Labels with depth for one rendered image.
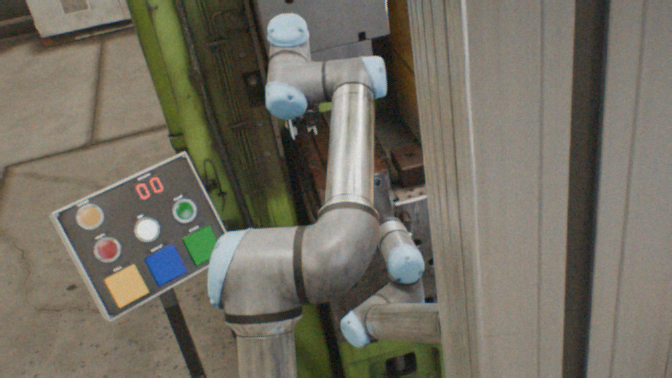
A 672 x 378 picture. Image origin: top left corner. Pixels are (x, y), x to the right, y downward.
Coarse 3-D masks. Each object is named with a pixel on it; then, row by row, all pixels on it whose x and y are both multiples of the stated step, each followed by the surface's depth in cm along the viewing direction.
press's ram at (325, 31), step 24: (264, 0) 155; (288, 0) 157; (312, 0) 157; (336, 0) 159; (360, 0) 160; (384, 0) 161; (264, 24) 158; (312, 24) 160; (336, 24) 162; (360, 24) 163; (384, 24) 164; (312, 48) 163
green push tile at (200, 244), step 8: (200, 232) 166; (208, 232) 167; (184, 240) 164; (192, 240) 165; (200, 240) 166; (208, 240) 166; (216, 240) 167; (192, 248) 165; (200, 248) 165; (208, 248) 166; (192, 256) 164; (200, 256) 165; (208, 256) 166
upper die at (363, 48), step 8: (360, 40) 166; (368, 40) 165; (328, 48) 165; (336, 48) 165; (344, 48) 165; (352, 48) 165; (360, 48) 166; (368, 48) 166; (312, 56) 164; (320, 56) 165; (328, 56) 165; (336, 56) 166; (344, 56) 166; (352, 56) 166; (360, 56) 167; (368, 56) 167
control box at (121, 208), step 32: (96, 192) 157; (128, 192) 160; (160, 192) 163; (192, 192) 167; (64, 224) 153; (96, 224) 156; (128, 224) 159; (160, 224) 163; (192, 224) 166; (96, 256) 155; (128, 256) 159; (96, 288) 155; (160, 288) 161
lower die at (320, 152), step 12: (324, 120) 216; (312, 132) 210; (324, 132) 209; (300, 144) 209; (312, 144) 206; (324, 144) 203; (324, 156) 197; (324, 168) 193; (384, 168) 186; (312, 180) 195; (324, 180) 188; (324, 192) 185; (324, 204) 187
